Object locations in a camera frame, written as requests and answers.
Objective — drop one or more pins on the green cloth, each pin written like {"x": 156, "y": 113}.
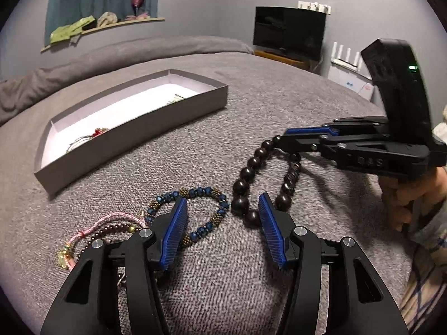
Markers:
{"x": 68, "y": 31}

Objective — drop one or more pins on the beige crumpled cloth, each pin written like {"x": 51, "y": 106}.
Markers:
{"x": 107, "y": 19}

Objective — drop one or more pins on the pink small ornament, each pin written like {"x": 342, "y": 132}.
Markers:
{"x": 138, "y": 15}

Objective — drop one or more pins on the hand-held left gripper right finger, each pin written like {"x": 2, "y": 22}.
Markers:
{"x": 271, "y": 232}

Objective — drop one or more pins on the black monitor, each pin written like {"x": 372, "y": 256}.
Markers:
{"x": 288, "y": 31}

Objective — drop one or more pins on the person's right hand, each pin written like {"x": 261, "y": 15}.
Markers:
{"x": 401, "y": 199}

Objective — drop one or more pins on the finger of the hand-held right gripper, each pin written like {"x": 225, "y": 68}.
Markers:
{"x": 300, "y": 143}
{"x": 307, "y": 131}

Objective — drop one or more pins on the wooden wall shelf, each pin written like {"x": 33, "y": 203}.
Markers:
{"x": 139, "y": 21}

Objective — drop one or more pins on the white router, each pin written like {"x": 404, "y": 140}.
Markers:
{"x": 349, "y": 62}

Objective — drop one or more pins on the grey blanket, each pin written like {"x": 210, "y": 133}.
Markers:
{"x": 223, "y": 286}

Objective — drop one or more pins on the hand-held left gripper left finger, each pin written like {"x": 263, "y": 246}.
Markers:
{"x": 173, "y": 234}

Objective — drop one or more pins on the person's right forearm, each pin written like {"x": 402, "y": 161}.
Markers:
{"x": 429, "y": 272}

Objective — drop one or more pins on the grey cardboard box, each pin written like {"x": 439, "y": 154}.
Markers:
{"x": 139, "y": 133}

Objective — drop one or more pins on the wooden stand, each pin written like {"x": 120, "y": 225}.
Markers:
{"x": 279, "y": 58}

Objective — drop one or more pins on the white carton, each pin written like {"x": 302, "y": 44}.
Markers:
{"x": 344, "y": 80}

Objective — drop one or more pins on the white wall hook rack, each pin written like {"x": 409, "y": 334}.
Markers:
{"x": 314, "y": 6}

